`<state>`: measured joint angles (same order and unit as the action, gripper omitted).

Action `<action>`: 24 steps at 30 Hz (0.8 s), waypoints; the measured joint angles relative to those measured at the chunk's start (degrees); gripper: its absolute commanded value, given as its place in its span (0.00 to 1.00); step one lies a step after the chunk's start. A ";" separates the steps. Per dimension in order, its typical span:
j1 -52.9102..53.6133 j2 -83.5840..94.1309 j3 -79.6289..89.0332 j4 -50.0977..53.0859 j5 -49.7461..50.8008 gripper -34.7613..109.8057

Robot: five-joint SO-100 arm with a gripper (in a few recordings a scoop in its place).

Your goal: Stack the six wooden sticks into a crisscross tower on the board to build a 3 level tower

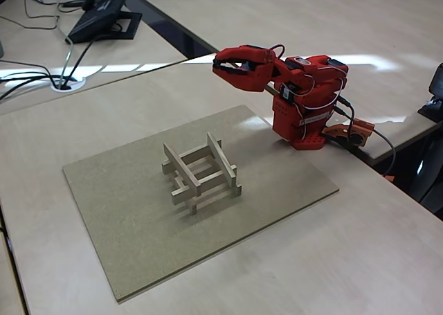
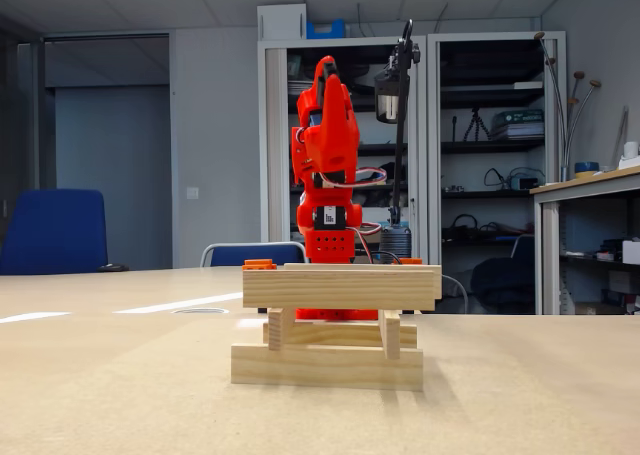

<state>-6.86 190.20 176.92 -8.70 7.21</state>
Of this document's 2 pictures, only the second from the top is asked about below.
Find black bag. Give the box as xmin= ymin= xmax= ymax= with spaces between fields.
xmin=440 ymin=277 xmax=469 ymax=315

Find metal coat stand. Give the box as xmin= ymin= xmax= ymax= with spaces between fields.
xmin=532 ymin=30 xmax=604 ymax=182

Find stack of books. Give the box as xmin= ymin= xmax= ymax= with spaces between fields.
xmin=491 ymin=108 xmax=546 ymax=141

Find black clamp-mounted stand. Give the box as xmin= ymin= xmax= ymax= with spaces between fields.
xmin=373 ymin=18 xmax=422 ymax=265

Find small black flexible tripod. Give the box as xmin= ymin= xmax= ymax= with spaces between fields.
xmin=463 ymin=105 xmax=494 ymax=142

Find blue chair with grey frame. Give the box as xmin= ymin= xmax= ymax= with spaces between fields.
xmin=199 ymin=241 xmax=312 ymax=269

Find black office chair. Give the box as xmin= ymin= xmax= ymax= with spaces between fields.
xmin=469 ymin=233 xmax=537 ymax=315

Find blue plastic box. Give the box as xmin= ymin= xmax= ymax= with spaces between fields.
xmin=305 ymin=19 xmax=347 ymax=40

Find empty white cable grommet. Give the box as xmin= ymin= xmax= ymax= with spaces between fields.
xmin=171 ymin=306 xmax=231 ymax=316

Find grey workbench with wooden top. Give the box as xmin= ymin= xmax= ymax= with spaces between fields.
xmin=529 ymin=164 xmax=640 ymax=316

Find wooden stick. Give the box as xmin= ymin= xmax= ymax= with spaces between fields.
xmin=267 ymin=307 xmax=299 ymax=352
xmin=262 ymin=320 xmax=419 ymax=350
xmin=242 ymin=268 xmax=437 ymax=313
xmin=229 ymin=342 xmax=425 ymax=394
xmin=378 ymin=308 xmax=403 ymax=361
xmin=282 ymin=262 xmax=444 ymax=302

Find large blue office chair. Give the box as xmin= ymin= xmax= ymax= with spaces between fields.
xmin=0 ymin=188 xmax=109 ymax=276

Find brown MDF board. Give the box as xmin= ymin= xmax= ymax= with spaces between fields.
xmin=0 ymin=317 xmax=621 ymax=455

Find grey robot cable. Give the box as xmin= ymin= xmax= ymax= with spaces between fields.
xmin=442 ymin=273 xmax=470 ymax=315

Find grey metal shelving cabinet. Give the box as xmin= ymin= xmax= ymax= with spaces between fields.
xmin=257 ymin=30 xmax=569 ymax=316

